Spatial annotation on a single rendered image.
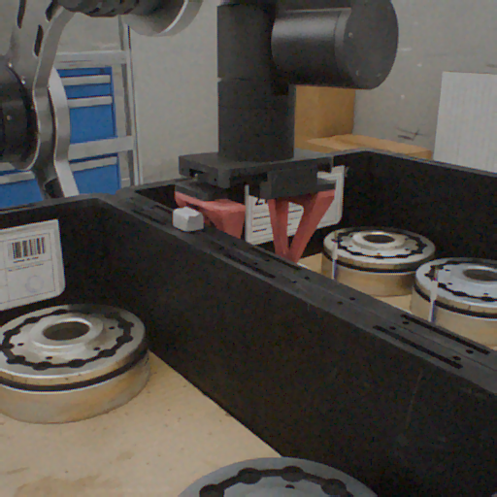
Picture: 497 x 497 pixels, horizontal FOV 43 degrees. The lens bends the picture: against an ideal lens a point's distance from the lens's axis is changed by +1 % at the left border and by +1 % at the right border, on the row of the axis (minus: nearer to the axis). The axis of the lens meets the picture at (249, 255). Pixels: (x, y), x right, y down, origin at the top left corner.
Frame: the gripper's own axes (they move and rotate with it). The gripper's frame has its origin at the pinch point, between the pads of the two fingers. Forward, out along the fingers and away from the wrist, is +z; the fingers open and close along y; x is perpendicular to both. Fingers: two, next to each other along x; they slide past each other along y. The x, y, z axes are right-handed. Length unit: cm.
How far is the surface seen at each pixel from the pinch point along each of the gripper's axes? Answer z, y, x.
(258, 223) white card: -1.2, 6.0, 7.7
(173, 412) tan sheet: 4.7, -11.8, -7.7
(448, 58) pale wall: -11, 268, 191
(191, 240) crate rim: -5.5, -9.1, -5.7
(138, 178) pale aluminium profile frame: 35, 85, 197
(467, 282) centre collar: 0.4, 12.5, -10.7
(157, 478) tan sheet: 4.9, -15.4, -12.4
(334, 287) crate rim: -5.2, -6.9, -16.3
